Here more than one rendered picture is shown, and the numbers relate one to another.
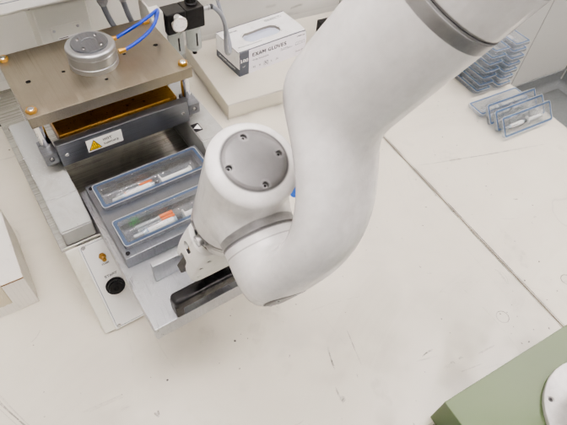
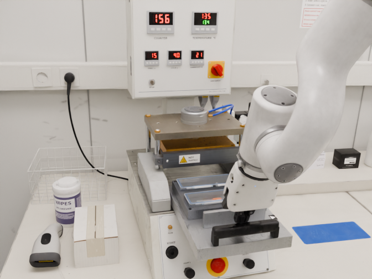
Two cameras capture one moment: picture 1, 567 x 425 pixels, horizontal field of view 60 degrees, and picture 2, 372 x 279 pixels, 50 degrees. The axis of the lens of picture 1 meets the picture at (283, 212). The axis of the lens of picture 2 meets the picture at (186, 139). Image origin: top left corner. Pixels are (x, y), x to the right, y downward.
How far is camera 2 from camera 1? 0.41 m
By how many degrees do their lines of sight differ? 36
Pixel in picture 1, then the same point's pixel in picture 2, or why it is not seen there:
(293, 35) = not seen: hidden behind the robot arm
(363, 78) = (331, 26)
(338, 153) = (320, 69)
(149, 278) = (199, 226)
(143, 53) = (221, 120)
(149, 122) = (216, 155)
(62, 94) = (174, 128)
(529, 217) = not seen: outside the picture
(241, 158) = (272, 93)
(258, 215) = (277, 121)
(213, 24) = not seen: hidden behind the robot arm
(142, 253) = (198, 211)
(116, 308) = (168, 270)
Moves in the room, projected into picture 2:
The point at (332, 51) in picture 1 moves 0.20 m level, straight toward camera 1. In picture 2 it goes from (318, 21) to (282, 30)
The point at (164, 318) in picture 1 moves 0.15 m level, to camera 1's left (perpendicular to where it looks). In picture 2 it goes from (205, 245) to (143, 228)
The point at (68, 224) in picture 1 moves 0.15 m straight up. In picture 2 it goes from (157, 197) to (157, 143)
